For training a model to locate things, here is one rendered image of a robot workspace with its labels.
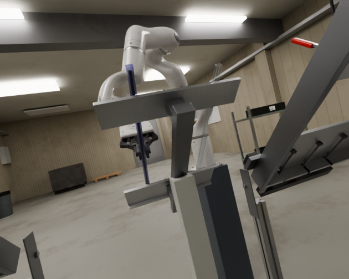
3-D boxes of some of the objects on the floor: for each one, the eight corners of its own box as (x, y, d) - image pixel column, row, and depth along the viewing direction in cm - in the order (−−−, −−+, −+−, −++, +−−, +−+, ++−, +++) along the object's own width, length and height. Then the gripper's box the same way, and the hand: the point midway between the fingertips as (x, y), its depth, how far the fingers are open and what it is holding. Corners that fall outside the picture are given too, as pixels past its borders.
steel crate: (87, 182, 762) (82, 162, 761) (87, 186, 657) (81, 163, 656) (58, 190, 724) (54, 169, 723) (53, 196, 619) (47, 171, 618)
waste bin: (-4, 217, 493) (-10, 195, 492) (18, 211, 510) (13, 189, 509) (-13, 223, 451) (-19, 198, 450) (11, 215, 468) (5, 192, 468)
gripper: (155, 125, 73) (171, 158, 59) (112, 135, 69) (118, 172, 55) (153, 108, 68) (170, 138, 54) (107, 117, 65) (112, 152, 51)
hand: (142, 150), depth 57 cm, fingers closed, pressing on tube
